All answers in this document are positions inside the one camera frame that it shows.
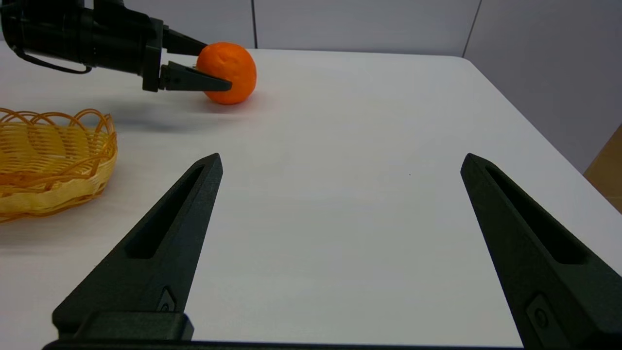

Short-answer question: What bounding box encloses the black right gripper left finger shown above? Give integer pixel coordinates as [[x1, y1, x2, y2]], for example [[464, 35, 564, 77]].
[[52, 153, 223, 336]]

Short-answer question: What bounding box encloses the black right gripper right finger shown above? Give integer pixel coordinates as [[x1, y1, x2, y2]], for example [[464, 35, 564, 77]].
[[461, 154, 622, 348]]

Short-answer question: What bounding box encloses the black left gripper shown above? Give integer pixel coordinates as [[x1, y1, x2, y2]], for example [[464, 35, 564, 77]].
[[92, 0, 233, 93]]

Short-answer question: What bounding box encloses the orange fruit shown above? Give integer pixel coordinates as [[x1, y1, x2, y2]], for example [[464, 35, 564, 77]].
[[196, 42, 257, 105]]

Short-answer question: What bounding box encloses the yellow woven basket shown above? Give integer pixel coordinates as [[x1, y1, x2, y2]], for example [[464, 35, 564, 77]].
[[0, 108, 119, 223]]

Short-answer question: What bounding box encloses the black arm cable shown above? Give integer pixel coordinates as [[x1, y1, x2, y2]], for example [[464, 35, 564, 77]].
[[12, 45, 93, 75]]

